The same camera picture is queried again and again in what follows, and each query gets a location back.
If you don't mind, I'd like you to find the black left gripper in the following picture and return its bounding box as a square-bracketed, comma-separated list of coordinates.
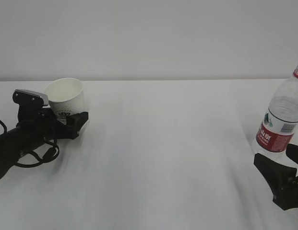
[15, 105, 89, 141]

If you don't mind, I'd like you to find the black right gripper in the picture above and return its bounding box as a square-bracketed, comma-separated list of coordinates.
[253, 144, 298, 210]

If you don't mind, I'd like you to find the white paper coffee cup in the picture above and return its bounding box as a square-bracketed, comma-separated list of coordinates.
[44, 78, 85, 124]

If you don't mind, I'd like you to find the clear plastic water bottle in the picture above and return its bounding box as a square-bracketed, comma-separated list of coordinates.
[252, 65, 298, 160]

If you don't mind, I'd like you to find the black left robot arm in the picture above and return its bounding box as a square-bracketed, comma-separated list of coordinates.
[0, 108, 89, 179]

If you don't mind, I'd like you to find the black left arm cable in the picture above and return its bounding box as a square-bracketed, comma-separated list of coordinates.
[0, 116, 60, 168]

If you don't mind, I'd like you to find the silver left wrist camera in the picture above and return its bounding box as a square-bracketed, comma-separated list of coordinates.
[12, 89, 48, 108]

